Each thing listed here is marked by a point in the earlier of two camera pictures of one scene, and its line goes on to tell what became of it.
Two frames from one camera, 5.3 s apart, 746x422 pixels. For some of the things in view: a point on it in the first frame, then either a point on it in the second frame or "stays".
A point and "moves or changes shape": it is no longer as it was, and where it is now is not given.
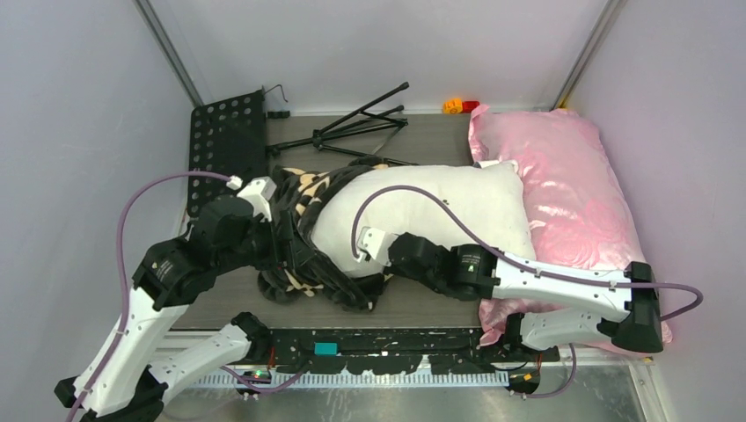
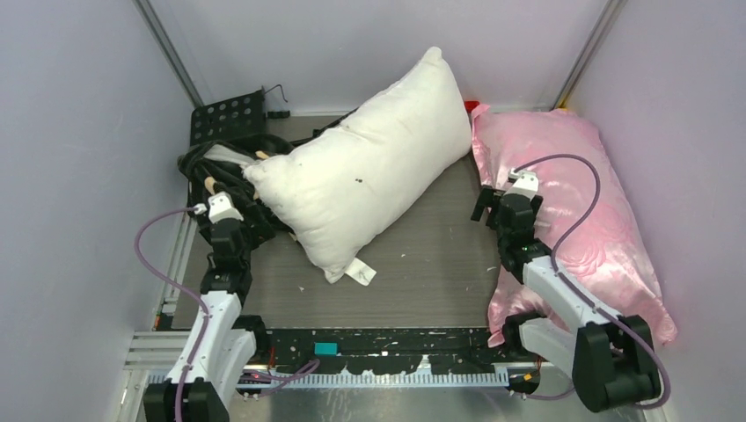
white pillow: x=479 y=204 moves or changes shape
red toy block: x=467 y=105 stays
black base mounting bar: x=405 y=350 stays
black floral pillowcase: x=310 y=271 -> x=217 y=166
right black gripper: x=382 y=258 -> x=486 y=200
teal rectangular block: x=325 y=348 stays
